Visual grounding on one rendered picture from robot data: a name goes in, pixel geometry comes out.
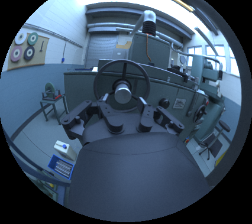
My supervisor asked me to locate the grey bent pipe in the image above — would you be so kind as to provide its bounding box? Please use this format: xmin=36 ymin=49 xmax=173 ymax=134
xmin=170 ymin=43 xmax=194 ymax=58

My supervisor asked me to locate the green control cabinet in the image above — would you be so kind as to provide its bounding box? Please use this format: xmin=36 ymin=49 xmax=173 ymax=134
xmin=25 ymin=169 xmax=60 ymax=202

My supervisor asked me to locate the blue tray with bars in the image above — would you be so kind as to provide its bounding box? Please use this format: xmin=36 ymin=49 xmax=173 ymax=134
xmin=47 ymin=154 xmax=75 ymax=180

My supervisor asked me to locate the black floor mat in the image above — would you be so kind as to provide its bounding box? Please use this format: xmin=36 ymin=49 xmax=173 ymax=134
xmin=203 ymin=132 xmax=224 ymax=158

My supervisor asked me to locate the grey-green grinder body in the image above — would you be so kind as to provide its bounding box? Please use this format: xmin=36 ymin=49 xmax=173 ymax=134
xmin=63 ymin=31 xmax=209 ymax=144

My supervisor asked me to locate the tan pegboard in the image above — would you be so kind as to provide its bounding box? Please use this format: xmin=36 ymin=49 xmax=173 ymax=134
xmin=7 ymin=32 xmax=50 ymax=72

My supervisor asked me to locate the orange cable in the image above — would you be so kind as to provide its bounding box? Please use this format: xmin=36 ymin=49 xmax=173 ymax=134
xmin=145 ymin=33 xmax=152 ymax=61

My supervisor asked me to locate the white grinding wheel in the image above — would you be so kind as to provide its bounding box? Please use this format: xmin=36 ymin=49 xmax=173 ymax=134
xmin=14 ymin=33 xmax=27 ymax=46

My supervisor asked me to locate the grey wall pipe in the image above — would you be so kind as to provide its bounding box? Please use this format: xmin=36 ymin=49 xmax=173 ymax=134
xmin=23 ymin=23 xmax=85 ymax=48

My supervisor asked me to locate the grey plate on stem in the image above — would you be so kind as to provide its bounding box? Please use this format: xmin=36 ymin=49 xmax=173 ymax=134
xmin=178 ymin=54 xmax=187 ymax=72

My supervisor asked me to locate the black handwheel with grey hub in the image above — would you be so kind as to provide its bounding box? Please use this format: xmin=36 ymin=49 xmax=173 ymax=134
xmin=93 ymin=59 xmax=151 ymax=113

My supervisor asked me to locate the black stool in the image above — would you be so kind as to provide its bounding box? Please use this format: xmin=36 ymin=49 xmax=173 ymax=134
xmin=199 ymin=120 xmax=231 ymax=160

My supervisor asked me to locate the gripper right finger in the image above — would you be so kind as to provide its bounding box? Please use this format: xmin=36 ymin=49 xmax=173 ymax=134
xmin=135 ymin=96 xmax=185 ymax=135

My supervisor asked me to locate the black knob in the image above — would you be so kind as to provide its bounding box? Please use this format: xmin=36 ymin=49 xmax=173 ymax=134
xmin=159 ymin=98 xmax=170 ymax=109

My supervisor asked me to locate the wheel balancing fixture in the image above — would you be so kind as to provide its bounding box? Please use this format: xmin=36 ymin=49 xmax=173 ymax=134
xmin=42 ymin=82 xmax=63 ymax=101

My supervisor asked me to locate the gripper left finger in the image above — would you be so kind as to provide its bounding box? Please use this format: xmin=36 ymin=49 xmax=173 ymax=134
xmin=60 ymin=92 xmax=125 ymax=140

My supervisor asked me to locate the window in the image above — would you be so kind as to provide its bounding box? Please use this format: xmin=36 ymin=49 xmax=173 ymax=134
xmin=228 ymin=47 xmax=240 ymax=76
xmin=205 ymin=45 xmax=225 ymax=72
xmin=187 ymin=46 xmax=203 ymax=67

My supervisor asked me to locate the small black handwheel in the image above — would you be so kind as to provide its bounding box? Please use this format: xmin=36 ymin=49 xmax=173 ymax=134
xmin=192 ymin=104 xmax=208 ymax=124

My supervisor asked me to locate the tan cardboard box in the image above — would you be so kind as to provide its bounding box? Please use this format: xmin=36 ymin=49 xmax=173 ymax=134
xmin=115 ymin=41 xmax=133 ymax=50

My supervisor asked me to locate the white canister with blue cap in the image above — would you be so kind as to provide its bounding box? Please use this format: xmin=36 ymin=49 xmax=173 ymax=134
xmin=53 ymin=139 xmax=77 ymax=161

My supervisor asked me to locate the green grinding wheel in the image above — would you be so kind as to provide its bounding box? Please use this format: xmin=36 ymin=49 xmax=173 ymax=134
xmin=27 ymin=32 xmax=39 ymax=46

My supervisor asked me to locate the grey roller door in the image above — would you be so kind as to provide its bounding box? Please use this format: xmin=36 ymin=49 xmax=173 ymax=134
xmin=85 ymin=31 xmax=119 ymax=67

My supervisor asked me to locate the white extraction duct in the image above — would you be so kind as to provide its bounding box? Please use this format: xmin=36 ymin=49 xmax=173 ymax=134
xmin=131 ymin=9 xmax=157 ymax=34

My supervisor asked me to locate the pink grinding wheel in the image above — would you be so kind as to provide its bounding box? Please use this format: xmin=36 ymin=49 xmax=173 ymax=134
xmin=10 ymin=45 xmax=23 ymax=63

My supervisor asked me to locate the dark blue grinding wheel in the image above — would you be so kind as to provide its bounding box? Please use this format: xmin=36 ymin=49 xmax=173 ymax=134
xmin=23 ymin=46 xmax=35 ymax=60

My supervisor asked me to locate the teal machine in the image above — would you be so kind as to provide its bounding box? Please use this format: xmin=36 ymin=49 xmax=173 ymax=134
xmin=192 ymin=54 xmax=227 ymax=142

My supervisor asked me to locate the white label plate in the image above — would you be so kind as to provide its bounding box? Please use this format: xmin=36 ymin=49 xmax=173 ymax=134
xmin=173 ymin=98 xmax=187 ymax=109

